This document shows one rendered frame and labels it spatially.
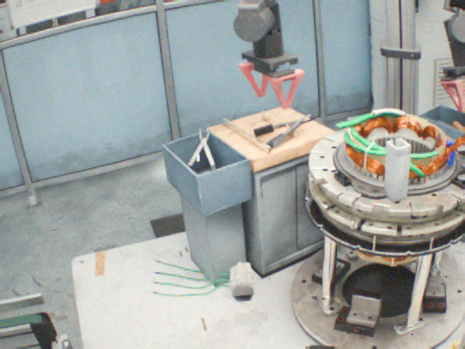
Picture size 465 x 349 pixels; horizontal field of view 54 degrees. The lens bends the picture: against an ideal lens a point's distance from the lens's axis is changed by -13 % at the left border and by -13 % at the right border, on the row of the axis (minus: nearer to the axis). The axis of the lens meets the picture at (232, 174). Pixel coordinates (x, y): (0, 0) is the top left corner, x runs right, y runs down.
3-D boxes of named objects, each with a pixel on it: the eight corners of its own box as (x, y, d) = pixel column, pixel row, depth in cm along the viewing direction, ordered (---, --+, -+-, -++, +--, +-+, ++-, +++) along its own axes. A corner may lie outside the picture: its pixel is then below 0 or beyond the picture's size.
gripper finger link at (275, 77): (278, 117, 92) (273, 68, 87) (256, 105, 98) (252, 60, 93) (308, 107, 95) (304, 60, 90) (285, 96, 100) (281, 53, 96)
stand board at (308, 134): (254, 173, 96) (253, 161, 95) (207, 138, 111) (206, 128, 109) (337, 143, 103) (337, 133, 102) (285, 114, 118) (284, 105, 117)
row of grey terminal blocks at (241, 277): (254, 300, 103) (253, 285, 101) (232, 303, 103) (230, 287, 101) (252, 271, 111) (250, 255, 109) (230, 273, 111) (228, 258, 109)
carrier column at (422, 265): (408, 332, 86) (426, 246, 76) (400, 324, 88) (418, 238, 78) (418, 327, 86) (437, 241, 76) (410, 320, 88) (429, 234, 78)
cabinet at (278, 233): (262, 279, 108) (254, 172, 96) (221, 238, 123) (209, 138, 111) (333, 245, 116) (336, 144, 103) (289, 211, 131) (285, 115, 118)
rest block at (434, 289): (425, 299, 91) (427, 291, 90) (424, 282, 95) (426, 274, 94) (443, 300, 90) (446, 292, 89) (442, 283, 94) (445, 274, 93)
